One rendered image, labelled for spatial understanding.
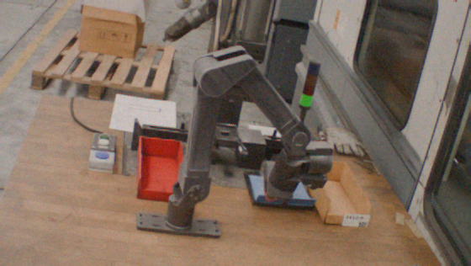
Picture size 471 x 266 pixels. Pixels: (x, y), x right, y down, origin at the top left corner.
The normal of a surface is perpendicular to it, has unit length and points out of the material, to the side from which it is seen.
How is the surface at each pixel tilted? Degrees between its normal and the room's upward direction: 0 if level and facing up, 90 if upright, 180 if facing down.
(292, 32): 90
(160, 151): 90
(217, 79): 90
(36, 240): 0
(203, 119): 93
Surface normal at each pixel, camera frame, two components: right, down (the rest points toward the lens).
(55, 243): 0.18, -0.90
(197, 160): 0.21, 0.28
